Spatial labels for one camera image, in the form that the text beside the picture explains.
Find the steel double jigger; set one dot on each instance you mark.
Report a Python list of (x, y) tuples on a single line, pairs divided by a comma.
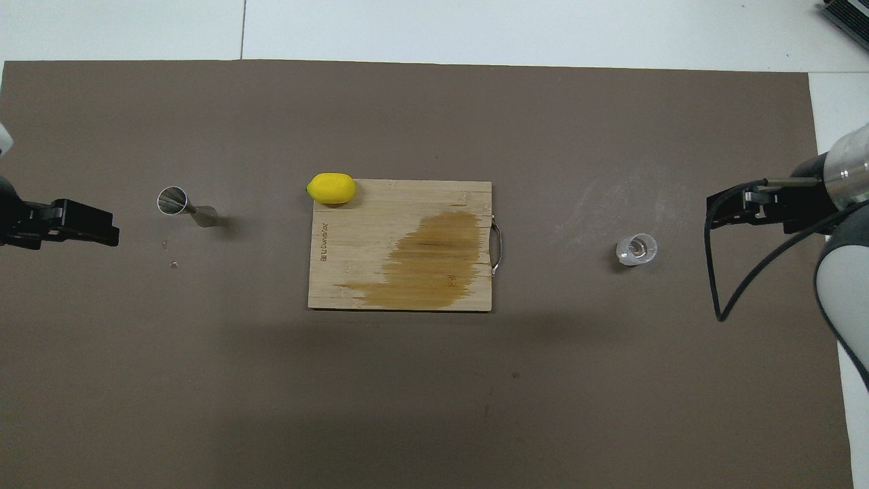
[(173, 200)]

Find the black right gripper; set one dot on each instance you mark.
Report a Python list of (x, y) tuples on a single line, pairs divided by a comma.
[(808, 204)]

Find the grey ribbed device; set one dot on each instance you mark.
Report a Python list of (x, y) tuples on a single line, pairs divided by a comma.
[(852, 12)]

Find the yellow lemon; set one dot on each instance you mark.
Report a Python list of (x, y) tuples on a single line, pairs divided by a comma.
[(331, 189)]

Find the small clear glass cup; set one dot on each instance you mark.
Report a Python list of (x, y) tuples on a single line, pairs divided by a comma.
[(637, 250)]

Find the brown table mat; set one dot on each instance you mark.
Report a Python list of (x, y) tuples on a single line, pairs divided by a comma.
[(434, 407)]

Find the stained bamboo cutting board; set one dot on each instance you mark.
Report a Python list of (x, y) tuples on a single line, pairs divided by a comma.
[(353, 272)]

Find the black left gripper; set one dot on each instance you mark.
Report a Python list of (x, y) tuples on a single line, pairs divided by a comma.
[(13, 217)]

